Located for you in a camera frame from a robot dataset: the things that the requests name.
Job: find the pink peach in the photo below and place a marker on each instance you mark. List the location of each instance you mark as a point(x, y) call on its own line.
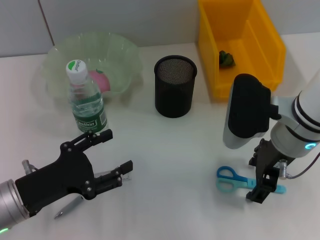
point(101, 81)

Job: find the clear water bottle green label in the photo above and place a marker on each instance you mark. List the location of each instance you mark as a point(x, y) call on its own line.
point(87, 110)

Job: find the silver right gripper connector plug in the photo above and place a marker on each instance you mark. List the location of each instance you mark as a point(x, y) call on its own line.
point(283, 168)

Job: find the translucent green fruit bowl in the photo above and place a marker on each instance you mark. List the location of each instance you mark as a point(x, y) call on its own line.
point(120, 57)

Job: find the black mesh pen cup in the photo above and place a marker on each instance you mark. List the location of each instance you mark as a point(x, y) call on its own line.
point(175, 100)

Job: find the yellow plastic bin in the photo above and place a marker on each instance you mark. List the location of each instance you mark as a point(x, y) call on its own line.
point(240, 37)

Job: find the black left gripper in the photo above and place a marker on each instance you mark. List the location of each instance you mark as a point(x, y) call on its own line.
point(65, 180)

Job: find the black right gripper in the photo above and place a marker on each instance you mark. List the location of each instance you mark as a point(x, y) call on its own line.
point(265, 160)

